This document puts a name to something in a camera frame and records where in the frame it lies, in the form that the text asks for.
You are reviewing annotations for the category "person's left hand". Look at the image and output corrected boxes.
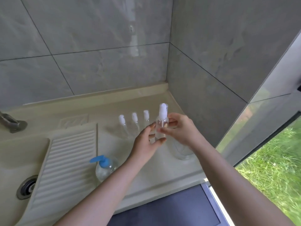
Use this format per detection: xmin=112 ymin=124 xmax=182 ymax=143
xmin=128 ymin=122 xmax=166 ymax=167

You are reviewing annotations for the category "person's right hand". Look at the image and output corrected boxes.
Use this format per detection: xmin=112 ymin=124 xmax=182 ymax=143
xmin=156 ymin=113 xmax=203 ymax=148

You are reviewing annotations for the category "white spray cap with tube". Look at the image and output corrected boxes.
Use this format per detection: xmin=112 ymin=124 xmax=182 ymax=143
xmin=159 ymin=103 xmax=169 ymax=121

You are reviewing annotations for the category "clear hand sanitizer pump bottle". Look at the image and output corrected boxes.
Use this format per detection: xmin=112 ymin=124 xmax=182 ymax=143
xmin=89 ymin=154 xmax=119 ymax=183

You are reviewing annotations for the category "person's right forearm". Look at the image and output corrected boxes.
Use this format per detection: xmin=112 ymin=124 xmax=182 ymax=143
xmin=193 ymin=141 xmax=294 ymax=226

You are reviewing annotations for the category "person's left forearm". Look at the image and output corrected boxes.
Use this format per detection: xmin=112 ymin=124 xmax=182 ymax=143
xmin=54 ymin=160 xmax=141 ymax=226

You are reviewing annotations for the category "grey washing machine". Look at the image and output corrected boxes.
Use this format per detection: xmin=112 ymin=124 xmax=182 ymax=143
xmin=106 ymin=179 xmax=235 ymax=226

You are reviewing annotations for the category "cream sink with washboard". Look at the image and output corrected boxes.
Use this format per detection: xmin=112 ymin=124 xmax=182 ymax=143
xmin=0 ymin=83 xmax=210 ymax=226

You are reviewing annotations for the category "glass window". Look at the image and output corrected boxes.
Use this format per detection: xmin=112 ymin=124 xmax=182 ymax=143
xmin=215 ymin=29 xmax=301 ymax=226

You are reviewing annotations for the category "steel sink drain strainer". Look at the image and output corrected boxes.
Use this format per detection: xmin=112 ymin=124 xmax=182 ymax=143
xmin=16 ymin=175 xmax=39 ymax=200

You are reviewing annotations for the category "curved steel faucet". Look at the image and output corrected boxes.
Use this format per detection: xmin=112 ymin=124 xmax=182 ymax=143
xmin=0 ymin=110 xmax=28 ymax=134

